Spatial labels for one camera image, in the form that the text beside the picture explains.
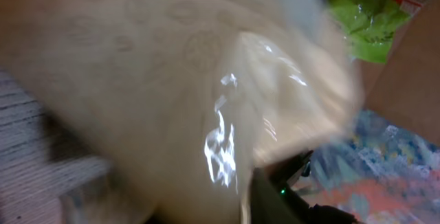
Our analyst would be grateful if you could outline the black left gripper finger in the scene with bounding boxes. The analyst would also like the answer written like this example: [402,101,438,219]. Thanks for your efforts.
[250,169,309,224]

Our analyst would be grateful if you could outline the beige tissue pack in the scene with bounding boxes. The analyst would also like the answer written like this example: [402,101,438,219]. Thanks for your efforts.
[1,0,362,223]

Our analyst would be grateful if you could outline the green red snack bag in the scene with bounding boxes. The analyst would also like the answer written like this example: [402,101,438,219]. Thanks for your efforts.
[327,0,410,63]

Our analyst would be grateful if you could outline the mint wet wipes pack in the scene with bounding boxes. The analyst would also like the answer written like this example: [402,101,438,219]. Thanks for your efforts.
[295,111,439,223]

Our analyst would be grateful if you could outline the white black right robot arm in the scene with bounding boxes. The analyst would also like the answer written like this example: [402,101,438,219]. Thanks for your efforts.
[266,150,361,224]

